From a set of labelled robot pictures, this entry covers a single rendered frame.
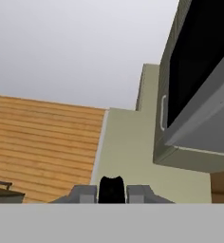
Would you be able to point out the dark grey flat appliance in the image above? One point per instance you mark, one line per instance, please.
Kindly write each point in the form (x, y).
(4, 193)

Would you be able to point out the pale green cupboard run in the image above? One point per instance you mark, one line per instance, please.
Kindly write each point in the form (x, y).
(129, 148)

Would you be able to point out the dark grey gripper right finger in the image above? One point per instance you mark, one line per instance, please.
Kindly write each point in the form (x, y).
(138, 193)

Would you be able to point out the black rounded object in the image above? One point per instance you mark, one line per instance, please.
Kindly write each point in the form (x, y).
(111, 190)

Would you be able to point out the brown wooden cupboard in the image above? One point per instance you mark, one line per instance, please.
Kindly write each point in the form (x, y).
(223, 186)

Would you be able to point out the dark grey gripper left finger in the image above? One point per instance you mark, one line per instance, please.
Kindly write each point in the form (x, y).
(85, 193)

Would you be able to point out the olive microwave with black door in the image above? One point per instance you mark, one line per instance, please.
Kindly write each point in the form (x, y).
(196, 95)

